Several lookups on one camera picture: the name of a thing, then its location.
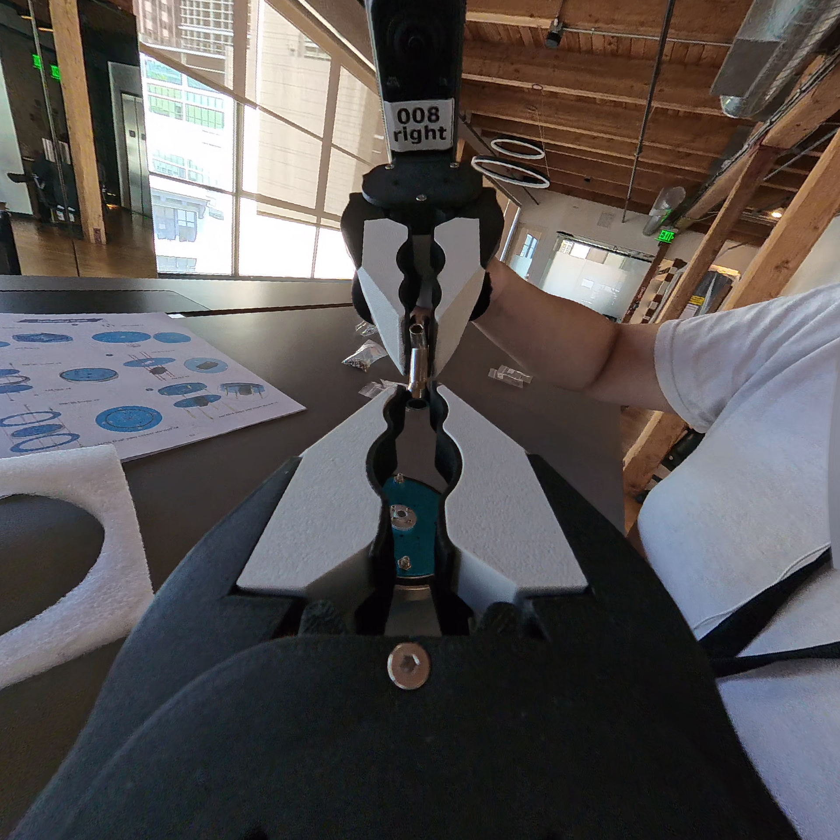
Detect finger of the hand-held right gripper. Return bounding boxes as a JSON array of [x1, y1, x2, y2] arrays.
[[430, 218, 485, 383], [362, 218, 421, 376]]

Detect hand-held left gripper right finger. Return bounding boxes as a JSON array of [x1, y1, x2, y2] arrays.
[[436, 384, 589, 602]]

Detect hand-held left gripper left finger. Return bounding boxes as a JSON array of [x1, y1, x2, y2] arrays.
[[236, 387, 404, 601]]

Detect blue disc with black rim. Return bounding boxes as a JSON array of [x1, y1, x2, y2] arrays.
[[382, 474, 448, 599]]

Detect metal cross socket wrench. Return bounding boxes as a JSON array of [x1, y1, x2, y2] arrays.
[[406, 315, 435, 411]]

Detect person's right forearm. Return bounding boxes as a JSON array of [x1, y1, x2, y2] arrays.
[[471, 259, 683, 416]]

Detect clear bag of dark screws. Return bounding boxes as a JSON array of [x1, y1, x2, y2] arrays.
[[341, 340, 389, 374]]

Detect instruction sheet with blue drawings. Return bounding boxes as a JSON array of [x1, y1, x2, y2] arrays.
[[0, 311, 307, 463]]

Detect large window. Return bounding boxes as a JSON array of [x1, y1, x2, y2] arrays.
[[134, 0, 395, 280]]

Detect white foam sheet with hole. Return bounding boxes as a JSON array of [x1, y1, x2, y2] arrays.
[[0, 445, 155, 690]]

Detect person's white t-shirt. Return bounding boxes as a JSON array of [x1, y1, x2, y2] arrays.
[[637, 285, 840, 840]]

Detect wooden pillar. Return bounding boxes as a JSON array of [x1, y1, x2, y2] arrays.
[[718, 128, 840, 312], [49, 0, 109, 247], [646, 147, 778, 322]]

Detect ring ceiling light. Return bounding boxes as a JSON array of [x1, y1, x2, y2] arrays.
[[490, 136, 547, 161], [470, 155, 552, 190]]

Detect silver air duct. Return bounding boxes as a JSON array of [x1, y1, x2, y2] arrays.
[[710, 0, 840, 120]]

